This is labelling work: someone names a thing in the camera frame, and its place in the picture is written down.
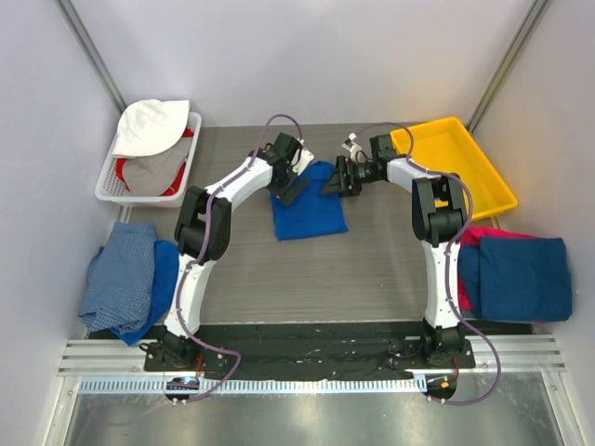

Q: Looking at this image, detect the blue printed t shirt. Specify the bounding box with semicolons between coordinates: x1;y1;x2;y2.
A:
271;161;349;241

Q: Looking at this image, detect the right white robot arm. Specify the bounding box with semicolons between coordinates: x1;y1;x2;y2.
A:
323;133;469;367

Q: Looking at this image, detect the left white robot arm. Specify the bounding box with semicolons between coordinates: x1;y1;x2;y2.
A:
158;133;313;371

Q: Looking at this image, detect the yellow plastic tray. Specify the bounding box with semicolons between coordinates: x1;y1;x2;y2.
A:
390;117;518;221

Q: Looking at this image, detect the red cloth in basket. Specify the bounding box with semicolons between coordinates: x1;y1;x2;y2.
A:
114;125;194;197

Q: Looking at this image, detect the grey cloth in basket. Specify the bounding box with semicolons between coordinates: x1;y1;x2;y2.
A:
124;138;194;200

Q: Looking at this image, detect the pink t shirt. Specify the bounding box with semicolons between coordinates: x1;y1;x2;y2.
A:
458;227;534;314

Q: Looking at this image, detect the white cloth in basket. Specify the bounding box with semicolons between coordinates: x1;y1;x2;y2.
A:
112;99;191;158

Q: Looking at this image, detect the blue cloth under checkered shirt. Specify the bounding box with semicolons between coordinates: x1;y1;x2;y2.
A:
110;240;179;346

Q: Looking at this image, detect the white plastic basket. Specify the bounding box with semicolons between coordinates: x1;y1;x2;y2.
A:
95;111;202;208

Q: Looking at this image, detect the folded navy t shirt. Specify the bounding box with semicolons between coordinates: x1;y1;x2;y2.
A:
458;237;573;322

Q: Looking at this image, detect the blue checkered shirt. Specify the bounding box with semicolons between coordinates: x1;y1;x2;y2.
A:
78;222;157;334

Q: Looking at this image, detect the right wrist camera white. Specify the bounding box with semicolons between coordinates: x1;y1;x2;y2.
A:
341;133;367;163

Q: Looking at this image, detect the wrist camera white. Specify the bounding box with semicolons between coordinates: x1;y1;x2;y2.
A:
292;148;314;176
341;133;367;163

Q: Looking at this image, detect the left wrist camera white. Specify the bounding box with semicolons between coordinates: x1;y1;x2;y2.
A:
292;148;314;176

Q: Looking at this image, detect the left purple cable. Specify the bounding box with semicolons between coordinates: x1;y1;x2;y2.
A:
174;111;306;403

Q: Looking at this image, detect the purple cable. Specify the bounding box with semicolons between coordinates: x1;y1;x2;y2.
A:
352;121;503;407
174;111;306;403

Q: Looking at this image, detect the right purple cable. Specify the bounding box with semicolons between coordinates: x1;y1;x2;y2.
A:
352;121;503;407

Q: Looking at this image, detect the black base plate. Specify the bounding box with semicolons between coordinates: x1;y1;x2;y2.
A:
103;321;534;397

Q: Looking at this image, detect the left corner metal post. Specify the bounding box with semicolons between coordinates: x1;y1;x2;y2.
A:
55;0;126;112

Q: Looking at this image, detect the corner metal post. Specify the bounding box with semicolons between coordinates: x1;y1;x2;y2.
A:
467;0;552;135
55;0;126;112

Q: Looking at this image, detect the right corner metal post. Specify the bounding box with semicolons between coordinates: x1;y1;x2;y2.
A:
467;0;552;135

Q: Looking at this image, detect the aluminium rail frame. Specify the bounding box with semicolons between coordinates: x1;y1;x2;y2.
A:
45;322;593;445

